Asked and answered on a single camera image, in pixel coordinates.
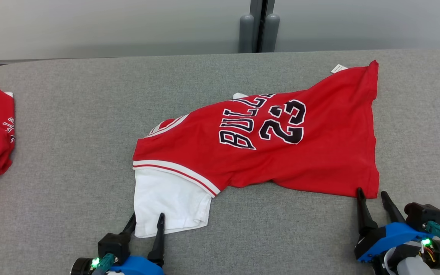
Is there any red Bulls 23 jersey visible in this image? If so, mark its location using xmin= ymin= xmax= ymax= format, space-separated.
xmin=132 ymin=60 xmax=380 ymax=238

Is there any grey rounded post foot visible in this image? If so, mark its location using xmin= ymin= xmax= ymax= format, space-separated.
xmin=262 ymin=13 xmax=281 ymax=53
xmin=239 ymin=14 xmax=255 ymax=53

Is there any grey partition post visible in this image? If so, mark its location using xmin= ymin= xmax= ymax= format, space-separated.
xmin=249 ymin=0 xmax=276 ymax=53

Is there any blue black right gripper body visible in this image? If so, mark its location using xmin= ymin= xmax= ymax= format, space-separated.
xmin=354 ymin=222 xmax=425 ymax=264

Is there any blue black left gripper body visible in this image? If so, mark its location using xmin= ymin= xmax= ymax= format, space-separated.
xmin=107 ymin=255 xmax=165 ymax=275

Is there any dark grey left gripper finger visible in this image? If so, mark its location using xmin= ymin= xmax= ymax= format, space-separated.
xmin=120 ymin=213 xmax=137 ymax=244
xmin=147 ymin=213 xmax=166 ymax=267

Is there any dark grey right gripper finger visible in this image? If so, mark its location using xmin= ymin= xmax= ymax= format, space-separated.
xmin=356 ymin=187 xmax=379 ymax=238
xmin=380 ymin=191 xmax=408 ymax=224

